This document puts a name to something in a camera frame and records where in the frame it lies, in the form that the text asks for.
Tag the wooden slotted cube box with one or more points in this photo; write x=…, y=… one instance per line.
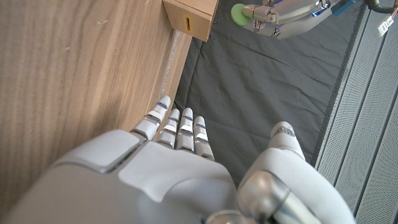
x=192, y=15

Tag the green round coin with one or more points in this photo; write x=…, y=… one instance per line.
x=237, y=15

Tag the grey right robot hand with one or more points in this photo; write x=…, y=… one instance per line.
x=155, y=180

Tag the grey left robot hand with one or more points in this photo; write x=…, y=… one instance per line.
x=295, y=15

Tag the black fabric curtain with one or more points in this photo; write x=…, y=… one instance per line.
x=248, y=77

